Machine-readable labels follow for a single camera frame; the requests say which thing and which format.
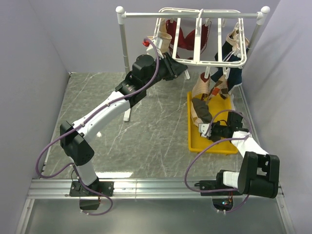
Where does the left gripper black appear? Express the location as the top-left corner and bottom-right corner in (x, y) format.
(145, 53), (189, 90)

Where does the white clip drying hanger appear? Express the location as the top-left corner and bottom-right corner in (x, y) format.
(153, 7), (248, 68)

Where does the brown beige underwear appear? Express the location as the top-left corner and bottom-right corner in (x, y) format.
(191, 98), (213, 127)

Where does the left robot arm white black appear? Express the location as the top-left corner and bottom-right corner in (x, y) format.
(60, 53), (188, 196)

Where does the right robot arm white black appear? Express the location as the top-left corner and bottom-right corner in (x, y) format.
(206, 111), (280, 198)

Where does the patterned beige red underwear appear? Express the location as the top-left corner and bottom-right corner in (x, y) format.
(192, 73), (229, 103)

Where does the beige underwear on hanger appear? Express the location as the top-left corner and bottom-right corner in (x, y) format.
(148, 18), (172, 55)

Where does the black beige-waistband underwear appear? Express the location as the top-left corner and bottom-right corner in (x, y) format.
(222, 23), (242, 62)

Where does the navy blue underwear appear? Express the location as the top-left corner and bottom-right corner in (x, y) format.
(211, 45), (242, 92)

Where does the yellow plastic tray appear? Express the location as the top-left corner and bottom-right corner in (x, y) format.
(187, 91), (239, 156)

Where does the metal clothes rack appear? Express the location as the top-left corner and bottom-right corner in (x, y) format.
(117, 0), (275, 121)

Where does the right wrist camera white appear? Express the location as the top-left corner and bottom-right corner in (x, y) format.
(198, 123), (211, 138)

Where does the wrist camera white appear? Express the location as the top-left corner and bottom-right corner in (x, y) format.
(142, 37), (169, 59)
(198, 123), (211, 138)

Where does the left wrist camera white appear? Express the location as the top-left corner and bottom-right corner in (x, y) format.
(142, 37), (169, 59)

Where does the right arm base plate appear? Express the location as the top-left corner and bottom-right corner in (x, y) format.
(194, 180), (240, 196)

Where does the aluminium mounting rail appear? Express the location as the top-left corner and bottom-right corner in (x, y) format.
(28, 177), (283, 199)

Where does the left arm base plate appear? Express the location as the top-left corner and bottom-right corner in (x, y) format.
(69, 181), (114, 197)

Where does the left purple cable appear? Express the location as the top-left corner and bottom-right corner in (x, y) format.
(36, 37), (160, 216)

